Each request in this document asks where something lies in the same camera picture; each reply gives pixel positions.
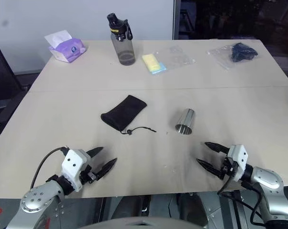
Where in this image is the purple tissue pack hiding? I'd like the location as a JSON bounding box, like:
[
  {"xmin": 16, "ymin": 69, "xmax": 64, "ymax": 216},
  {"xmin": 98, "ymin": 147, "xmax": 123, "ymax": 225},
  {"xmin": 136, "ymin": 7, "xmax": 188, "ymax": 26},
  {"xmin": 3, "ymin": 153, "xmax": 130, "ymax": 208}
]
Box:
[{"xmin": 44, "ymin": 29, "xmax": 88, "ymax": 63}]

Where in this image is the dark folded fabric item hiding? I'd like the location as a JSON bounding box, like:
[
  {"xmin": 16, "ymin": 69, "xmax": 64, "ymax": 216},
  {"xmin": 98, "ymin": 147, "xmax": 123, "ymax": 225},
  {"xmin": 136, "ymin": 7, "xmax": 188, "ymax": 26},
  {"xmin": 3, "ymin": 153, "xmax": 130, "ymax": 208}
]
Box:
[{"xmin": 230, "ymin": 42, "xmax": 259, "ymax": 63}]

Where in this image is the stainless steel cup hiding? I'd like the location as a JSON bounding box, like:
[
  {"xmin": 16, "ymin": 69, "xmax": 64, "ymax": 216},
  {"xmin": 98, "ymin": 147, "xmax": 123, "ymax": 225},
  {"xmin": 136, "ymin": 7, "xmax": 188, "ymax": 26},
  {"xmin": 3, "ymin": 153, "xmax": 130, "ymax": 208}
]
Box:
[{"xmin": 174, "ymin": 107, "xmax": 198, "ymax": 136}]

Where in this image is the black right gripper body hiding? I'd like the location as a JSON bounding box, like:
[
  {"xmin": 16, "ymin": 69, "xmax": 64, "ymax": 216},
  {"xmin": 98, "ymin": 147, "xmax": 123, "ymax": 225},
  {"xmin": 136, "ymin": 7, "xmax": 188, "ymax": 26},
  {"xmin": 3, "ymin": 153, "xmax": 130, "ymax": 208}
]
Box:
[{"xmin": 217, "ymin": 155, "xmax": 236, "ymax": 180}]

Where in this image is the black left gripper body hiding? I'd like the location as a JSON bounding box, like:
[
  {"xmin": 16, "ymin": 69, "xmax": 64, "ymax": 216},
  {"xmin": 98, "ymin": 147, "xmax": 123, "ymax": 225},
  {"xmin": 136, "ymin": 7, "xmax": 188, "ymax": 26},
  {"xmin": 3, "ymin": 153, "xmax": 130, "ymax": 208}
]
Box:
[{"xmin": 79, "ymin": 165, "xmax": 99, "ymax": 185}]

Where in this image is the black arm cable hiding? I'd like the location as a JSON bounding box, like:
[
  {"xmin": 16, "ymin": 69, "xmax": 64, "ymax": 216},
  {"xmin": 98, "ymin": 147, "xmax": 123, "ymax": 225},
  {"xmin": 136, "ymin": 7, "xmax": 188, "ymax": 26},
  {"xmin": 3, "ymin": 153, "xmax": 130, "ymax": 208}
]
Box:
[
  {"xmin": 30, "ymin": 146, "xmax": 70, "ymax": 191},
  {"xmin": 216, "ymin": 162, "xmax": 266, "ymax": 226}
]

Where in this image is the black chair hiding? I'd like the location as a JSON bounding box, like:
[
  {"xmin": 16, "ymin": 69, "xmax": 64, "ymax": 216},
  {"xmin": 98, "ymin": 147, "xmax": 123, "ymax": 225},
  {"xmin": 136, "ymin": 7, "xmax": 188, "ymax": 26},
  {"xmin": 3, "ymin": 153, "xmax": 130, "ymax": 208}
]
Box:
[{"xmin": 0, "ymin": 40, "xmax": 29, "ymax": 117}]

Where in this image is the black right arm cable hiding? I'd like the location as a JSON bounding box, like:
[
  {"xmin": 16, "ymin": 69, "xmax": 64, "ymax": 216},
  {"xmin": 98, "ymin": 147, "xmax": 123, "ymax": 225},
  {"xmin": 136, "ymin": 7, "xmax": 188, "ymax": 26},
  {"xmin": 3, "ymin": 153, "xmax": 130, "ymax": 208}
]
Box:
[{"xmin": 216, "ymin": 162, "xmax": 266, "ymax": 226}]

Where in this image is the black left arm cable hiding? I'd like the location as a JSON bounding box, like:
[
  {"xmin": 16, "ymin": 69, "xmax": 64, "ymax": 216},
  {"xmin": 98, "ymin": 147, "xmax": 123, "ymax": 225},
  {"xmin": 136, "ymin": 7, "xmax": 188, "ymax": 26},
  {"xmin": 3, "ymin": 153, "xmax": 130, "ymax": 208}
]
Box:
[{"xmin": 30, "ymin": 146, "xmax": 70, "ymax": 191}]

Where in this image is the clear bag with cloths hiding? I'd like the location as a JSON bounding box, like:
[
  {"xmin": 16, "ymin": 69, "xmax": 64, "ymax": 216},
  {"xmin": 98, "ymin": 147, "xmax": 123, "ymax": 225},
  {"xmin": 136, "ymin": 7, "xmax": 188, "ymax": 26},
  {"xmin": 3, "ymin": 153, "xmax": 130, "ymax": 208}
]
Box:
[{"xmin": 141, "ymin": 45, "xmax": 196, "ymax": 77}]

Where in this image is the grey sports water bottle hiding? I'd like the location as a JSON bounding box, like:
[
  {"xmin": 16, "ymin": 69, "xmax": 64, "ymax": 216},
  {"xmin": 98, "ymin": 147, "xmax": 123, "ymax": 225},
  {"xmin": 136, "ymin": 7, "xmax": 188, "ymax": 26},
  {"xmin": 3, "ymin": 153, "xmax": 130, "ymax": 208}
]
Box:
[{"xmin": 106, "ymin": 12, "xmax": 136, "ymax": 66}]

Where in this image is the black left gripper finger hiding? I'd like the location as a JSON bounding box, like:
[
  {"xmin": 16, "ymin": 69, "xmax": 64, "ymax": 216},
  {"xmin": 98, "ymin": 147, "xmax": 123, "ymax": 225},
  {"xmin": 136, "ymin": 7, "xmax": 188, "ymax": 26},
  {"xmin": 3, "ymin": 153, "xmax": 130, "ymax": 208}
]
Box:
[
  {"xmin": 86, "ymin": 146, "xmax": 104, "ymax": 158},
  {"xmin": 95, "ymin": 157, "xmax": 118, "ymax": 181}
]

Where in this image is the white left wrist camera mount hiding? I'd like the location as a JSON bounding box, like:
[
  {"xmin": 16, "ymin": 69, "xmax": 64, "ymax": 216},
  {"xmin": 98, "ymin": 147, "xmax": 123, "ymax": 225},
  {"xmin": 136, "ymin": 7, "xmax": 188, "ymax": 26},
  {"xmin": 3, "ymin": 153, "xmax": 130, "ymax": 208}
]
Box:
[{"xmin": 61, "ymin": 149, "xmax": 93, "ymax": 192}]

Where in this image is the clear bag with dark item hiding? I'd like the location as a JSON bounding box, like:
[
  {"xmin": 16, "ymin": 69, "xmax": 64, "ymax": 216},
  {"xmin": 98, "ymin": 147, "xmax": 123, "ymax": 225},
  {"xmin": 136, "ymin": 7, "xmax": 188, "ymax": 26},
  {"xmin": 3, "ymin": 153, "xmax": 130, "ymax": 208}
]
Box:
[{"xmin": 206, "ymin": 42, "xmax": 259, "ymax": 71}]

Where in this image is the black drawstring pouch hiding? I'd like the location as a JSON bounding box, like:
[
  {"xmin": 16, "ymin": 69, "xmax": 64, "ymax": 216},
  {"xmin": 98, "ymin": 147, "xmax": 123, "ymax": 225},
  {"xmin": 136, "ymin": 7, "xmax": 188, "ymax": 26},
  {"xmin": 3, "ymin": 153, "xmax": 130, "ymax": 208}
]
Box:
[{"xmin": 100, "ymin": 94, "xmax": 157, "ymax": 136}]

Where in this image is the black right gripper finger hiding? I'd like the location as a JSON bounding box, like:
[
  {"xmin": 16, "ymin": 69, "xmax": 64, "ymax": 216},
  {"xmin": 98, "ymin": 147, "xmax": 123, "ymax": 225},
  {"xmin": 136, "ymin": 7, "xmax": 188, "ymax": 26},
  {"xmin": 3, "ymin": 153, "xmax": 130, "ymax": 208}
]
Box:
[
  {"xmin": 204, "ymin": 142, "xmax": 230, "ymax": 155},
  {"xmin": 195, "ymin": 158, "xmax": 223, "ymax": 177}
]

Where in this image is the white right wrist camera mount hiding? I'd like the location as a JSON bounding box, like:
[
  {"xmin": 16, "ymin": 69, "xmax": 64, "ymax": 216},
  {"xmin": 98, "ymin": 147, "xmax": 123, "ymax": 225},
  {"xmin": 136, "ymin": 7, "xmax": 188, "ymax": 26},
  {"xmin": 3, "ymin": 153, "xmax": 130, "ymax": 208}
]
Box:
[{"xmin": 226, "ymin": 144, "xmax": 249, "ymax": 183}]

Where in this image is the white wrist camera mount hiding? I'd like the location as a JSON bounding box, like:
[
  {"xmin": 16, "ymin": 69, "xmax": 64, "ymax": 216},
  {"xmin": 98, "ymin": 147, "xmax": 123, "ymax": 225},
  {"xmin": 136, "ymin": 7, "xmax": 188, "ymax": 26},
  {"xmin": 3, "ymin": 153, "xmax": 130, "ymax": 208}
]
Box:
[
  {"xmin": 61, "ymin": 149, "xmax": 93, "ymax": 192},
  {"xmin": 226, "ymin": 144, "xmax": 249, "ymax": 183}
]

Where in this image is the yellow sponge cloth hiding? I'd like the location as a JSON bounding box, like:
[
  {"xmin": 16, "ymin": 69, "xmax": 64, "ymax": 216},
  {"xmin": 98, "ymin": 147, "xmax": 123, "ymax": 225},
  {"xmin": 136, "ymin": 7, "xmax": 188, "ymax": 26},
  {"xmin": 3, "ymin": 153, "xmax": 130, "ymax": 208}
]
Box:
[{"xmin": 142, "ymin": 53, "xmax": 162, "ymax": 73}]

